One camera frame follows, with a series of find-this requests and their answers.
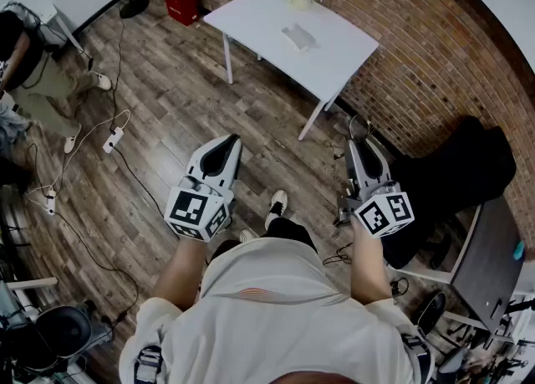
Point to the white table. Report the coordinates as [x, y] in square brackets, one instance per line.
[259, 18]

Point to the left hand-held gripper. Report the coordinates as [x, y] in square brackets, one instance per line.
[190, 206]

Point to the white side desk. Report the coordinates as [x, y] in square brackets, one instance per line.
[50, 18]

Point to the person's white black sneaker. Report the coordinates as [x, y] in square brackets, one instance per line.
[246, 235]
[276, 204]

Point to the black round stool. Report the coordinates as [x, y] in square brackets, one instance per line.
[432, 311]

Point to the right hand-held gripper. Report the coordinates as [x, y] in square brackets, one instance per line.
[384, 211]

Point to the person's right forearm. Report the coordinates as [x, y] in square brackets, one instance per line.
[368, 265]

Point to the small teal object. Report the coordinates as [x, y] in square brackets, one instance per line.
[519, 250]

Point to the person's left forearm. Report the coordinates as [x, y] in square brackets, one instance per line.
[184, 269]

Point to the dark grey desk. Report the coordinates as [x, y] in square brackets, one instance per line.
[489, 261]

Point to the person's black shorts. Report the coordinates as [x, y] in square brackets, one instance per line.
[288, 229]

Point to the black swivel chair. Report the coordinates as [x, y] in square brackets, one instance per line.
[62, 330]

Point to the person in white shirt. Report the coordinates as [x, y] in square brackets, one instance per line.
[271, 324]

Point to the white power strip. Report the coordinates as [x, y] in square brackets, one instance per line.
[51, 202]
[113, 139]

